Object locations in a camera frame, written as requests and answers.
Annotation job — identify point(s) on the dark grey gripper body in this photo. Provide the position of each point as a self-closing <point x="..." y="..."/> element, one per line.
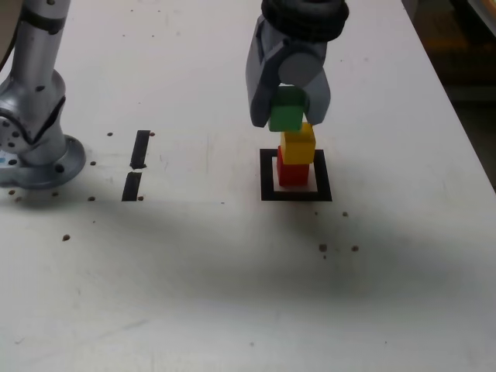
<point x="306" y="46"/>

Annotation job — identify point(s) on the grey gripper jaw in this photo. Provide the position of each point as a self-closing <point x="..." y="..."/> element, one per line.
<point x="319" y="100"/>
<point x="259" y="97"/>

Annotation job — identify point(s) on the green cube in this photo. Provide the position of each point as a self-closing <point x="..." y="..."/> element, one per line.
<point x="286" y="118"/>

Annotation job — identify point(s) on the yellow cube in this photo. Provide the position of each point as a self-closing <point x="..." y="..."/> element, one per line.
<point x="298" y="149"/>

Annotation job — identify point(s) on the red cube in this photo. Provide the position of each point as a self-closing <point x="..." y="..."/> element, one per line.
<point x="292" y="174"/>

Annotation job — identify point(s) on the black tape square outline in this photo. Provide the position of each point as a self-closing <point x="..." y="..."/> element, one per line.
<point x="266" y="182"/>

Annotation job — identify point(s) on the black tape strip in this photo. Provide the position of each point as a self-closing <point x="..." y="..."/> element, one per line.
<point x="139" y="149"/>

